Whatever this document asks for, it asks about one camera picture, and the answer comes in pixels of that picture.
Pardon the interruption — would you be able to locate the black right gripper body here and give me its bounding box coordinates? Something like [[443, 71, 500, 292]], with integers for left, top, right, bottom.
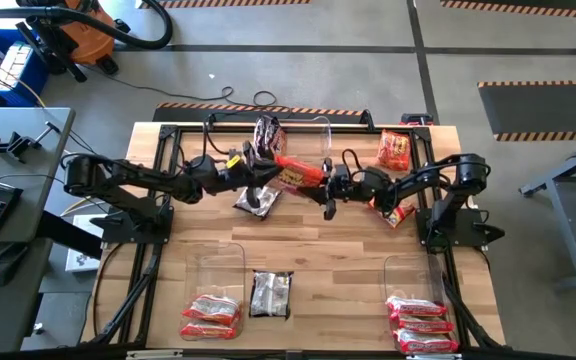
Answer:
[[322, 158, 369, 222]]

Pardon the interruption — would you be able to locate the clear plastic bin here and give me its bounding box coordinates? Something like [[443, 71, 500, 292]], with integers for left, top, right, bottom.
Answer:
[[180, 242, 247, 342], [253, 115, 333, 166], [382, 253, 459, 356]]

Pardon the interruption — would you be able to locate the black red device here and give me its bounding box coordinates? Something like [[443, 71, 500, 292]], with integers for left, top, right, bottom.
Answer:
[[400, 112, 434, 126]]

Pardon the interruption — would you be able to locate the yellow cable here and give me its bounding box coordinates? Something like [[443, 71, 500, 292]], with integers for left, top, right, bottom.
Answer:
[[60, 197, 119, 216]]

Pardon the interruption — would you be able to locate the silver snack packet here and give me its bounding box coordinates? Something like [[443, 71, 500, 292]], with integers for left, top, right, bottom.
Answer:
[[248, 269, 295, 320], [232, 183, 283, 220]]

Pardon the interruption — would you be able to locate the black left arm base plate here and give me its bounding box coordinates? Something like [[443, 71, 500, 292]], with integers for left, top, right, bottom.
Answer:
[[90, 203, 174, 246]]

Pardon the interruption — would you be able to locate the white box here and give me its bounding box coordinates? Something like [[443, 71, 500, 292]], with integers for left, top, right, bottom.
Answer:
[[65, 214, 114, 274]]

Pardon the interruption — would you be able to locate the black metal table frame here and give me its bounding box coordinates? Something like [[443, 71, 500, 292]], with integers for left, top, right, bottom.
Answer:
[[80, 108, 509, 360]]

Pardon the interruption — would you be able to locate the black desk clamp mount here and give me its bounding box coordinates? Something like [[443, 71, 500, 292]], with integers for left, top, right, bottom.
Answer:
[[0, 121, 64, 164]]

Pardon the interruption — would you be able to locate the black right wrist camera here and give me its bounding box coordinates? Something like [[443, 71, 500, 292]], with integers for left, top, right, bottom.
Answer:
[[365, 167, 395, 197]]

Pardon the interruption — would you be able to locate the black floor cable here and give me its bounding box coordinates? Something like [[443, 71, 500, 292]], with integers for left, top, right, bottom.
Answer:
[[85, 64, 279, 109]]

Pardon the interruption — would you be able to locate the blue plastic crate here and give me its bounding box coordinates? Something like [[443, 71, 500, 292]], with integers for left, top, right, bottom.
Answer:
[[0, 28, 49, 109]]

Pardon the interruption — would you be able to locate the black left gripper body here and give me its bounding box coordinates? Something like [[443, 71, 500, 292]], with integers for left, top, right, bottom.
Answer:
[[217, 141, 264, 209]]

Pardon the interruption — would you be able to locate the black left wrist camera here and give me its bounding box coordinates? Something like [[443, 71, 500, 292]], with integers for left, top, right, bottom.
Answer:
[[190, 154, 220, 183]]

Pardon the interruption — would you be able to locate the black hazard-striped floor mat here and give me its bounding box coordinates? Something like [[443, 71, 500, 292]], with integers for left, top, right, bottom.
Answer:
[[440, 0, 576, 21], [152, 102, 369, 124], [137, 0, 314, 9], [477, 79, 576, 142]]

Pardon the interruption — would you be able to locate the black computer mouse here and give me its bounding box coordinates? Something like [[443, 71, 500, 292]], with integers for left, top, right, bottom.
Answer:
[[0, 242, 32, 289]]

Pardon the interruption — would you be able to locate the black desk leg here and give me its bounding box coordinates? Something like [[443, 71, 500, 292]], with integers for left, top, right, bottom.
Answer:
[[37, 209, 104, 259]]

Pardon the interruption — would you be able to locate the orange shop vacuum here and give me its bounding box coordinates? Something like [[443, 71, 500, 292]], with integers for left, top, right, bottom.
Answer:
[[15, 0, 119, 84]]

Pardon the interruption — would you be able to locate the grey metal stand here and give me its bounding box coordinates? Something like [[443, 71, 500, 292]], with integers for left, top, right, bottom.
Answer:
[[517, 134, 576, 294]]

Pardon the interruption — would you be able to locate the grey desk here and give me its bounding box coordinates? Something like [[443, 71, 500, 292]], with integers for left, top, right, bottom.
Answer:
[[0, 107, 77, 356]]

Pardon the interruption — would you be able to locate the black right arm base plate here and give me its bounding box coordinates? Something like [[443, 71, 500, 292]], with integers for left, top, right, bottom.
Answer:
[[415, 207, 507, 251]]

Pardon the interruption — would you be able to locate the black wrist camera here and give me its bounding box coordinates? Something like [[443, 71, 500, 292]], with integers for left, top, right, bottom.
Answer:
[[190, 154, 220, 183], [365, 167, 395, 197]]

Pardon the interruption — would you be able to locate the black vacuum hose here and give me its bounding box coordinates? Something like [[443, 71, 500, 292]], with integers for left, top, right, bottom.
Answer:
[[0, 0, 174, 51]]

